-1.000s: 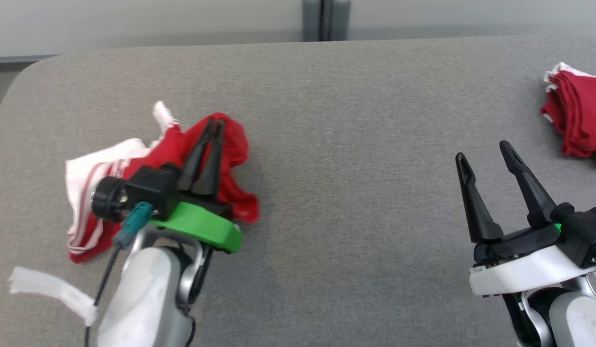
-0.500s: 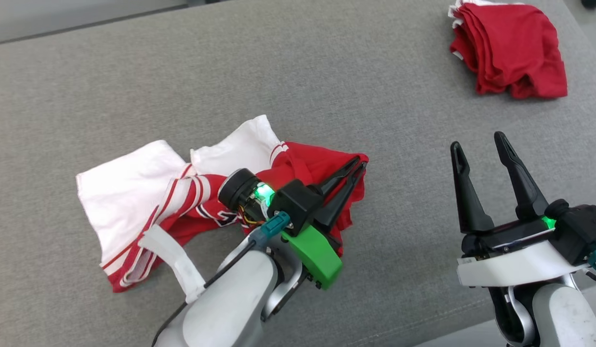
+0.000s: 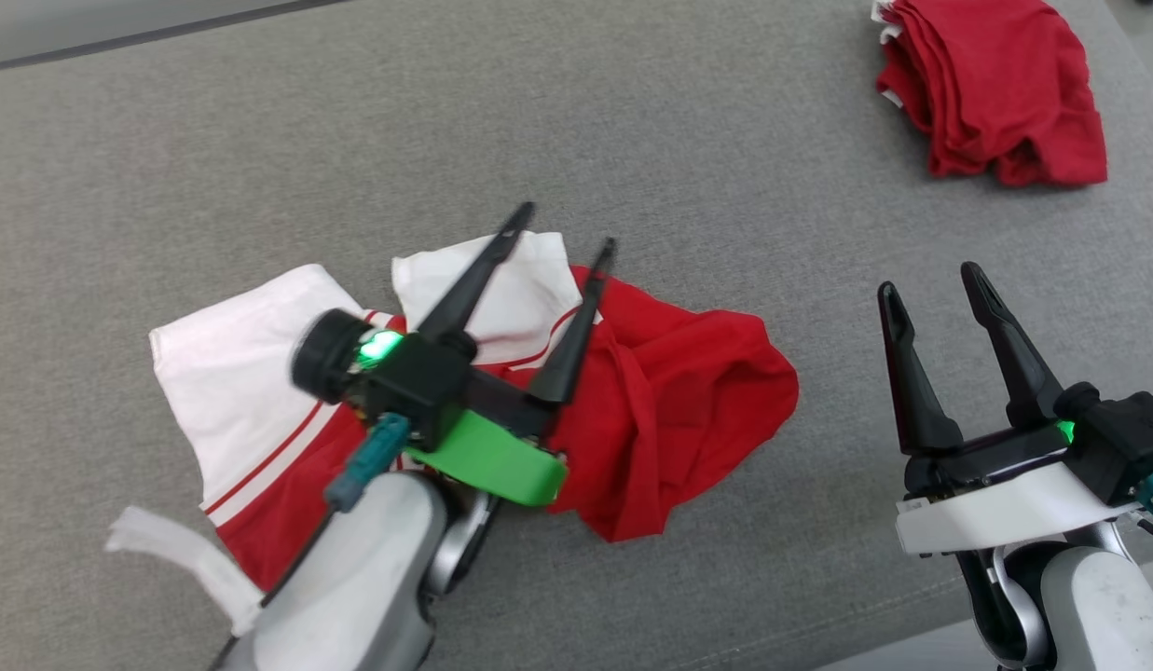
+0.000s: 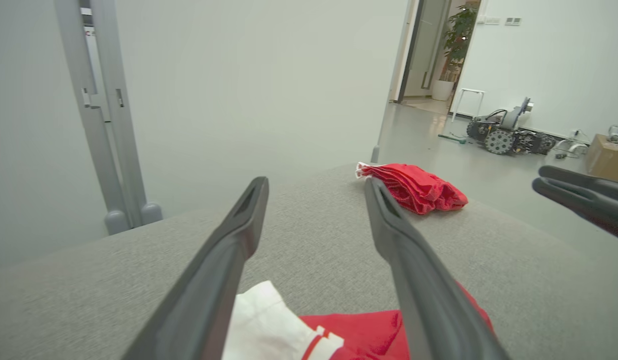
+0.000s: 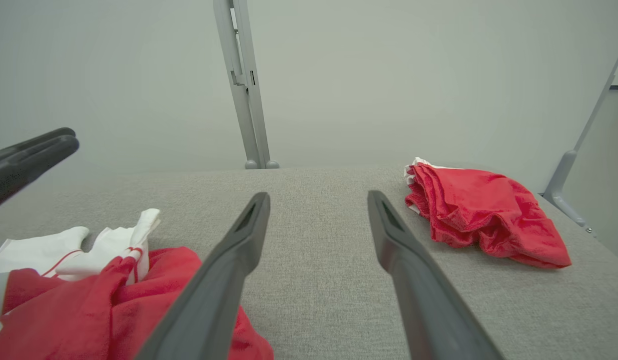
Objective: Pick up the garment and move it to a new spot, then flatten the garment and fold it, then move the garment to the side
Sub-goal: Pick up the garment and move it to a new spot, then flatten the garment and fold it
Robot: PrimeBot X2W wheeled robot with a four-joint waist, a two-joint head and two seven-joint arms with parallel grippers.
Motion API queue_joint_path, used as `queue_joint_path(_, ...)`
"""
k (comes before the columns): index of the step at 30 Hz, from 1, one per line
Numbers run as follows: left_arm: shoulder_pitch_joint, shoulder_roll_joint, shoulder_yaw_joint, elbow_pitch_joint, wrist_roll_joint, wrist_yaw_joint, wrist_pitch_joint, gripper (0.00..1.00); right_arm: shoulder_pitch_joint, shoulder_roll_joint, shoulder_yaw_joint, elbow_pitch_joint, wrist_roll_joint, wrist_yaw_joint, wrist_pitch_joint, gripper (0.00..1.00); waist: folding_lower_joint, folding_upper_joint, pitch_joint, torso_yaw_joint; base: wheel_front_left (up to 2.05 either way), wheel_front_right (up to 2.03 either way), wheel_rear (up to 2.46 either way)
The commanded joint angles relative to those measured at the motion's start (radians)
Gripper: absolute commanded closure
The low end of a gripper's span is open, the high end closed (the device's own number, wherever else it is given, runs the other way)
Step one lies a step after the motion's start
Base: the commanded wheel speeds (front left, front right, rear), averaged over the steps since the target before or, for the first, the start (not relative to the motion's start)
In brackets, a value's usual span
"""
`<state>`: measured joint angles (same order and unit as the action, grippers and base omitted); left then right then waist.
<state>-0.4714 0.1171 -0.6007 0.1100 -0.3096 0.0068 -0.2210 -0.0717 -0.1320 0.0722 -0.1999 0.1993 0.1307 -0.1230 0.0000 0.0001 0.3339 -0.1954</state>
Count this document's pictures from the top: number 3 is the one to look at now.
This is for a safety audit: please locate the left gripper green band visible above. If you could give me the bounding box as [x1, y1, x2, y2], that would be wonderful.
[290, 201, 620, 510]

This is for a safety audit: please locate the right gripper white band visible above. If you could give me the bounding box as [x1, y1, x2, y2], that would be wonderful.
[877, 261, 1142, 558]

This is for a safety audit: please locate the red jersey with white sleeves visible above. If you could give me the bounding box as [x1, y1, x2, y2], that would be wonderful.
[105, 230, 801, 637]

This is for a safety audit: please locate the red garment with white trim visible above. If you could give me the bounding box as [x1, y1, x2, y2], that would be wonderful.
[870, 0, 1110, 187]

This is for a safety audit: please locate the grey fabric sofa seat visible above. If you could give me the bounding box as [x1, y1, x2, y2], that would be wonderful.
[0, 0, 1153, 671]

